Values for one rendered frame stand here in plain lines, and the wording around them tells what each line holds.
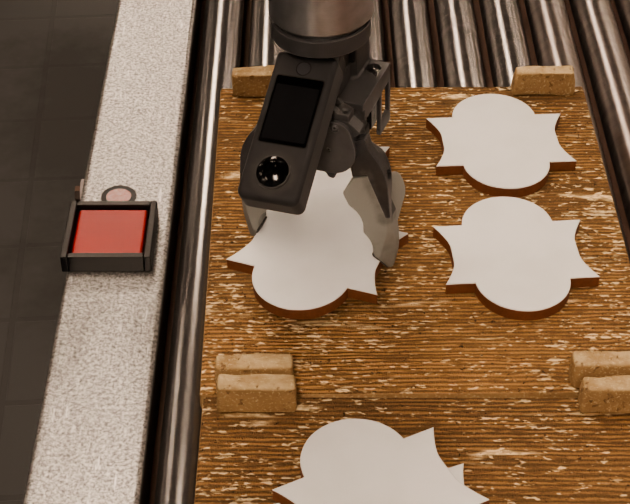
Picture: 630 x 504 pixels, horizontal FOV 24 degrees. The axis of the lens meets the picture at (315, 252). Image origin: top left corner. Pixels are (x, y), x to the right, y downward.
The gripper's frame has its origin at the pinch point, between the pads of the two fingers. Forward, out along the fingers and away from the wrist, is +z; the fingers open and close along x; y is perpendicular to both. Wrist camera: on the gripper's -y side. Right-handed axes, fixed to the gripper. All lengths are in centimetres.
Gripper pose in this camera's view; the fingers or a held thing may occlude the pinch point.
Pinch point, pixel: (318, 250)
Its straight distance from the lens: 115.0
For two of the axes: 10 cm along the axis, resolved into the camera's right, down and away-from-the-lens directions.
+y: 3.7, -6.0, 7.1
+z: 0.3, 7.7, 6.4
